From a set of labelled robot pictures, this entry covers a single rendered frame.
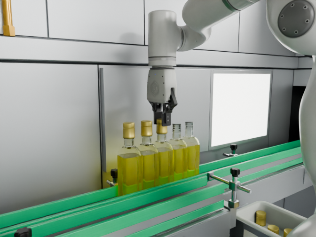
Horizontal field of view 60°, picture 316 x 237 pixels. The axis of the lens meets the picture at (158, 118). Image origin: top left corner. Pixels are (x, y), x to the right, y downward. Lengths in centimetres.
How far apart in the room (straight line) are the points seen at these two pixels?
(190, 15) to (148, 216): 51
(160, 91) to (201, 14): 25
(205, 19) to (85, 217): 56
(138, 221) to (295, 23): 54
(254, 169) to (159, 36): 66
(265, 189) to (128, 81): 72
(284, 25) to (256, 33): 96
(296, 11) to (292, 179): 104
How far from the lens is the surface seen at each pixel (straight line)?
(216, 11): 67
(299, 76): 170
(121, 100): 90
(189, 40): 86
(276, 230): 100
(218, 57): 119
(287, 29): 47
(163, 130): 84
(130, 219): 71
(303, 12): 46
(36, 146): 87
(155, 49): 81
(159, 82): 81
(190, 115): 109
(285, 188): 138
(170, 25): 82
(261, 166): 122
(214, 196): 88
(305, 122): 53
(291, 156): 140
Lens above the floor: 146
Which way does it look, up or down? 9 degrees down
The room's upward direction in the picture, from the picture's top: straight up
